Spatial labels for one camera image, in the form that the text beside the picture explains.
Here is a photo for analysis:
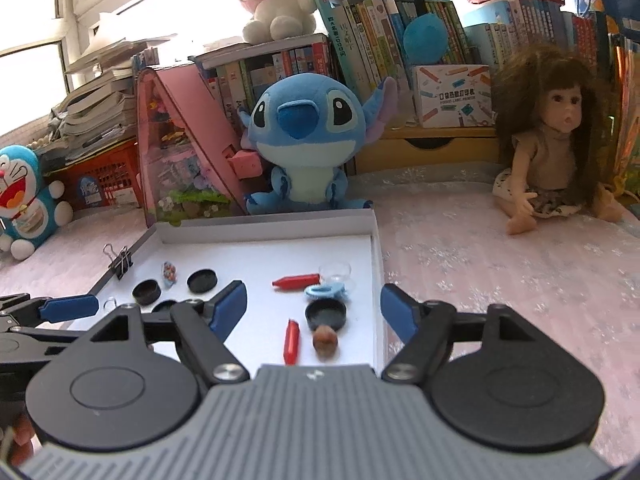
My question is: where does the small black binder clip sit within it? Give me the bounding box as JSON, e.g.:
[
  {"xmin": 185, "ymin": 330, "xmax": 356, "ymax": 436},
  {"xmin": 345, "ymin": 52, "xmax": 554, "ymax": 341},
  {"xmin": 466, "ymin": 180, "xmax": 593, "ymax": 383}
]
[{"xmin": 102, "ymin": 243, "xmax": 134, "ymax": 280}]

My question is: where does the large black binder clip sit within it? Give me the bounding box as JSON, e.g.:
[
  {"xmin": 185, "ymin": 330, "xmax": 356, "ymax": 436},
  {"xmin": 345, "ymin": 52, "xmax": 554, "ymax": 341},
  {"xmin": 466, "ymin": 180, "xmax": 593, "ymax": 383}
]
[{"xmin": 102, "ymin": 297, "xmax": 117, "ymax": 310}]

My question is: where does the red crayon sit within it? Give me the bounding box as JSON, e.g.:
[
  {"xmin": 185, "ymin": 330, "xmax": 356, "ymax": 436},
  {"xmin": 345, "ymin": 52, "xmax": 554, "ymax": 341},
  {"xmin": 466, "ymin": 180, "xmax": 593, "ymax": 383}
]
[
  {"xmin": 283, "ymin": 320, "xmax": 300, "ymax": 366},
  {"xmin": 272, "ymin": 273, "xmax": 320, "ymax": 290}
]

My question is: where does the person left hand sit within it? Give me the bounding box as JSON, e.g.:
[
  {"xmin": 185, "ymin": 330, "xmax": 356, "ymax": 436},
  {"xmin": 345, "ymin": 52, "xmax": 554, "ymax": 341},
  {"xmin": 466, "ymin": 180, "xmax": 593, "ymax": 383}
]
[{"xmin": 9, "ymin": 414, "xmax": 35, "ymax": 467}]

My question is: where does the white cardboard box tray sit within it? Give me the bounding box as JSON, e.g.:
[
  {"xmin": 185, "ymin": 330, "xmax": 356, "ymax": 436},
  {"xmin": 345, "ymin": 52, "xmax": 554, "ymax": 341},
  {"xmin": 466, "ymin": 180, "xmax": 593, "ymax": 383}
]
[{"xmin": 65, "ymin": 209, "xmax": 387, "ymax": 372}]

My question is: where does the white patterned cardboard box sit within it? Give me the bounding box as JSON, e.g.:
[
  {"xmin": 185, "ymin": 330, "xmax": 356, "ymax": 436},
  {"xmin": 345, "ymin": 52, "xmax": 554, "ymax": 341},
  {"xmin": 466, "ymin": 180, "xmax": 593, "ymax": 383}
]
[{"xmin": 412, "ymin": 64, "xmax": 494, "ymax": 128}]

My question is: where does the pink triangular dollhouse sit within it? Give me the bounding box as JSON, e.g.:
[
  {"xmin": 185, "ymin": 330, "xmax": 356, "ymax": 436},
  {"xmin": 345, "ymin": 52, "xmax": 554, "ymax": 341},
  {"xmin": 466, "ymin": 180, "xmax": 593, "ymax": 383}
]
[{"xmin": 136, "ymin": 64, "xmax": 264, "ymax": 226}]

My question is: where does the Doraemon plush toy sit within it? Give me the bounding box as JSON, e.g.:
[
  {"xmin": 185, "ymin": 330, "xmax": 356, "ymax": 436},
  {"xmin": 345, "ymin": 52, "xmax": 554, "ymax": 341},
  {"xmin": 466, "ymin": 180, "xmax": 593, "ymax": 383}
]
[{"xmin": 0, "ymin": 145, "xmax": 74, "ymax": 261}]

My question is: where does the light blue hair clip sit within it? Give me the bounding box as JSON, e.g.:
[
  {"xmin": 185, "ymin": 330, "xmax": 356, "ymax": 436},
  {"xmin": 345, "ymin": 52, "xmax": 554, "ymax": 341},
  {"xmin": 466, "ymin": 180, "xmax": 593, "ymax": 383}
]
[{"xmin": 304, "ymin": 282, "xmax": 347, "ymax": 300}]

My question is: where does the brown haired doll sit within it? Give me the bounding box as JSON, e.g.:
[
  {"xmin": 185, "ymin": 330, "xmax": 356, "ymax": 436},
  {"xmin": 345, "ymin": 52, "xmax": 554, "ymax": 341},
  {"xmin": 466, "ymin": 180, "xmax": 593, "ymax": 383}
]
[{"xmin": 492, "ymin": 44, "xmax": 623, "ymax": 235}]

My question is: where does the row of books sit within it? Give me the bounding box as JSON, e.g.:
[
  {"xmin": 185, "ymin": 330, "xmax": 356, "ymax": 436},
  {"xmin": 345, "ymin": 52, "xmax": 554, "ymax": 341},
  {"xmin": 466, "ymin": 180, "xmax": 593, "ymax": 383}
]
[{"xmin": 192, "ymin": 0, "xmax": 640, "ymax": 126}]

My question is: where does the Stitch plush toy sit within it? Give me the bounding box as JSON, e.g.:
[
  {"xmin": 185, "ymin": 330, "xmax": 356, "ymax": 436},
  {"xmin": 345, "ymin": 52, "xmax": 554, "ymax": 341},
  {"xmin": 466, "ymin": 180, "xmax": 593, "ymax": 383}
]
[{"xmin": 239, "ymin": 73, "xmax": 398, "ymax": 214}]

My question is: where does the red plastic crate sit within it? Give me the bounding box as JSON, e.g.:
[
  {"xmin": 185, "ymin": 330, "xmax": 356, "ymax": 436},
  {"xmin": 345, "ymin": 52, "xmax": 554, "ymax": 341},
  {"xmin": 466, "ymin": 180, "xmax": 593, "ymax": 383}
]
[{"xmin": 44, "ymin": 139, "xmax": 143, "ymax": 211}]

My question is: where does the clear plastic round lid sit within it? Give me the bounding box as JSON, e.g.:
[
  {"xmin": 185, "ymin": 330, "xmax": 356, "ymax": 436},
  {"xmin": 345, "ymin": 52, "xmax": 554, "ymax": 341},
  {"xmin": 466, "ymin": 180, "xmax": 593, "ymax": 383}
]
[{"xmin": 319, "ymin": 261, "xmax": 356, "ymax": 296}]

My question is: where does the stack of books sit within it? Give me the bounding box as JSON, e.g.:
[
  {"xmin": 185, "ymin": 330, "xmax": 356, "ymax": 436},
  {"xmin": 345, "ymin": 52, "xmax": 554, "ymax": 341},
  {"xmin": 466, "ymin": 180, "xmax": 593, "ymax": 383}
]
[{"xmin": 37, "ymin": 36, "xmax": 169, "ymax": 162}]

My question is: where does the wooden drawer shelf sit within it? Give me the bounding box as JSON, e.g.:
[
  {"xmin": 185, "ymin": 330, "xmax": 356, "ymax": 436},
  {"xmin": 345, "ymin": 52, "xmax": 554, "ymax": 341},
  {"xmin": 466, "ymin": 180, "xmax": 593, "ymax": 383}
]
[{"xmin": 346, "ymin": 126, "xmax": 499, "ymax": 176}]

